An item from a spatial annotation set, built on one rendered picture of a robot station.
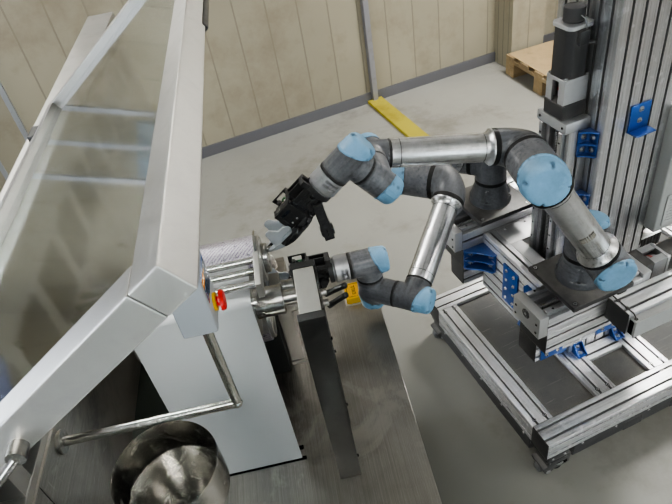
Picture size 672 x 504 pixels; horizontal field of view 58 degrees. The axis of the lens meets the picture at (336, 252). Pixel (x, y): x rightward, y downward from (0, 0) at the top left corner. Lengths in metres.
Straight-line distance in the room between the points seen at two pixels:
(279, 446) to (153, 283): 1.15
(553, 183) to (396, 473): 0.77
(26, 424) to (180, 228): 0.17
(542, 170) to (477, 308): 1.37
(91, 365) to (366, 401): 1.23
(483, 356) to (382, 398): 1.01
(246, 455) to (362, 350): 0.44
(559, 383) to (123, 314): 2.24
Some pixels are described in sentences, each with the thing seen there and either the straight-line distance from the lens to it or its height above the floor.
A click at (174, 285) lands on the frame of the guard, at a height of 1.97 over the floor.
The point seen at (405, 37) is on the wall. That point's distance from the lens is 4.91.
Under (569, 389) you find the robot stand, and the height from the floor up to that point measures 0.21.
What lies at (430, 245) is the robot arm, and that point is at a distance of 1.70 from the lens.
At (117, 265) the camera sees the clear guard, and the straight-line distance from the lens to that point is 0.47.
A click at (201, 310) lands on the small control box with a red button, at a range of 0.82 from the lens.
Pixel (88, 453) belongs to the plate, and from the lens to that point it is 1.20.
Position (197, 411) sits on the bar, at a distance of 1.03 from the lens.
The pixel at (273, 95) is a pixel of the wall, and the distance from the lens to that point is 4.61.
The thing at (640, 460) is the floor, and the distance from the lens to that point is 2.64.
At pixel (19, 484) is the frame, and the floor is 1.48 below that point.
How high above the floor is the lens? 2.20
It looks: 40 degrees down
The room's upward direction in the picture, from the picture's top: 11 degrees counter-clockwise
